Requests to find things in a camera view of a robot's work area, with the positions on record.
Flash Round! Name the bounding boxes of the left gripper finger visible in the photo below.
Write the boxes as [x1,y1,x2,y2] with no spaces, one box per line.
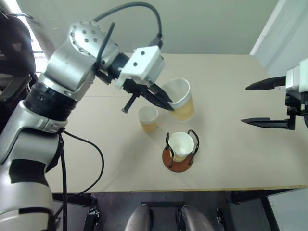
[141,90,175,112]
[150,83,173,103]

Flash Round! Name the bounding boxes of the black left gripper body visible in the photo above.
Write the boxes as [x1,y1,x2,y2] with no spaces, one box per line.
[121,77,159,114]

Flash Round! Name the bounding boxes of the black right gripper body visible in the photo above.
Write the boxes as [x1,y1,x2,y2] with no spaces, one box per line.
[285,90,308,116]

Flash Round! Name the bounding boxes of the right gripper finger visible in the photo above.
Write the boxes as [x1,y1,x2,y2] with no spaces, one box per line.
[245,76,287,91]
[241,115,296,131]

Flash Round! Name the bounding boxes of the large paper cup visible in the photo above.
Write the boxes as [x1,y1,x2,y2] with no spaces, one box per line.
[161,77,194,122]

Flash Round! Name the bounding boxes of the small paper cup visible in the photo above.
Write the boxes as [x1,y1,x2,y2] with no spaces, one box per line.
[136,105,159,133]
[167,131,194,162]

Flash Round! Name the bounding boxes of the white board panel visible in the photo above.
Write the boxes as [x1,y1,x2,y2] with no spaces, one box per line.
[266,187,308,231]

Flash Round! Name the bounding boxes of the grey rounded shape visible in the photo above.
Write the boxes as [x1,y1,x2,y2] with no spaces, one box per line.
[124,204,154,231]
[179,204,215,231]

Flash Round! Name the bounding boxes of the black chair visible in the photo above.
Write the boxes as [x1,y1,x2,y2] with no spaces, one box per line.
[0,9,39,132]

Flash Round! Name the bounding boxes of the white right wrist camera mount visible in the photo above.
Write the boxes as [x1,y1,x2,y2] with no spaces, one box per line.
[285,58,308,93]

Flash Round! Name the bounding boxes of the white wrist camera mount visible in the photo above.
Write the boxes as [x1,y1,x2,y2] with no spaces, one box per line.
[285,58,308,93]
[115,45,166,91]

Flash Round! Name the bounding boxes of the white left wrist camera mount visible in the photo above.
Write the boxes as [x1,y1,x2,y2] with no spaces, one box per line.
[115,45,166,91]

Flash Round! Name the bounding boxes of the thin black forearm cable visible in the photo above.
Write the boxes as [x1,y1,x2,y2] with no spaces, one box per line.
[95,22,116,73]

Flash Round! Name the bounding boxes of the wire cup holder wooden base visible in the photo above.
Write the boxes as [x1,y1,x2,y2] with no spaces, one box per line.
[162,129,200,173]

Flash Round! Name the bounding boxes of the thick black wrist cable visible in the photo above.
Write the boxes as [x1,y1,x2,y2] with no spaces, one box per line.
[93,1,165,49]

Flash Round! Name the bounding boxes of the looping black arm cable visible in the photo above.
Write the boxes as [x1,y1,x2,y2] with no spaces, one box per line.
[61,129,105,196]

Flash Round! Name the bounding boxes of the straight black arm cable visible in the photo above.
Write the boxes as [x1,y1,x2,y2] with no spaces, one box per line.
[59,134,69,231]

